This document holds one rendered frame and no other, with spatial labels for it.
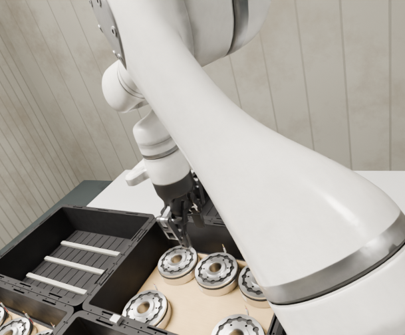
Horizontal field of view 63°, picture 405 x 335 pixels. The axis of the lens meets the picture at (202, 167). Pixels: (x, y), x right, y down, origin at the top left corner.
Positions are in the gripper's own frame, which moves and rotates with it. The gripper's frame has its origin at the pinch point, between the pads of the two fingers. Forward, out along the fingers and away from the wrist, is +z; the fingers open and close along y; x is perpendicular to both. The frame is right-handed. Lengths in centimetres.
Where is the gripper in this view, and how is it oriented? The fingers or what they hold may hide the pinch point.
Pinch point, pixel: (192, 231)
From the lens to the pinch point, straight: 68.7
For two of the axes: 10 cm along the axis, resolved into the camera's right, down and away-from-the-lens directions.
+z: 2.7, 8.4, 4.7
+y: 4.2, -5.4, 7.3
